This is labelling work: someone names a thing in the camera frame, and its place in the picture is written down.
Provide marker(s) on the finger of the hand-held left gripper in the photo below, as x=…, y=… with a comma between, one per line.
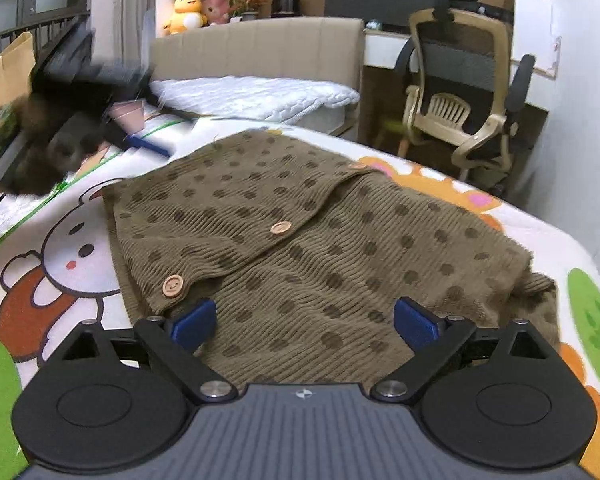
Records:
x=150, y=146
x=177, y=109

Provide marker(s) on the pink plush toy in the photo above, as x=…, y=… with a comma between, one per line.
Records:
x=216, y=7

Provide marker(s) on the green stool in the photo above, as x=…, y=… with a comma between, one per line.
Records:
x=395, y=132

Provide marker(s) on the cartoon printed blanket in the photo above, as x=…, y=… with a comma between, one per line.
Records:
x=70, y=240

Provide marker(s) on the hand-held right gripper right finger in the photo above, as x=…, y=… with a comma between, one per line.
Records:
x=417, y=326

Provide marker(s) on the beige padded headboard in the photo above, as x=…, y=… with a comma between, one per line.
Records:
x=260, y=47

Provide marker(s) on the pink box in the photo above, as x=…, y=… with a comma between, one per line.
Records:
x=127, y=116

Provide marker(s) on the brown dotted knitted cardigan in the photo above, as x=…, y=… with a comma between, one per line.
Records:
x=305, y=260

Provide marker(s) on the white desk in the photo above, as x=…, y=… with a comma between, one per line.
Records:
x=385, y=50

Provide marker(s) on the yellow plush toy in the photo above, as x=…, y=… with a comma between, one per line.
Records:
x=186, y=12

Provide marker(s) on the beige mesh office chair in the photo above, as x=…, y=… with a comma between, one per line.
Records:
x=460, y=70

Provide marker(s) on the white curtain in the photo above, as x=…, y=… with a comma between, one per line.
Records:
x=122, y=10

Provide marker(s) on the potted plant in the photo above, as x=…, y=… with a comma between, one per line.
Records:
x=247, y=2

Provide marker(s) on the black jar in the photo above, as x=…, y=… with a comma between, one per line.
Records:
x=286, y=5

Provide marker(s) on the white quilted mattress pad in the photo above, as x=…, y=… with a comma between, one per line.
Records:
x=260, y=95

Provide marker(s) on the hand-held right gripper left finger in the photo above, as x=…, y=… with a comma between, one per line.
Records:
x=195, y=325

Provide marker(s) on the brown paper bag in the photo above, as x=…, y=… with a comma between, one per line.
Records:
x=5, y=72

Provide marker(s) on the white cabinet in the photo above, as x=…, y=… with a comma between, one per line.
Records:
x=535, y=30

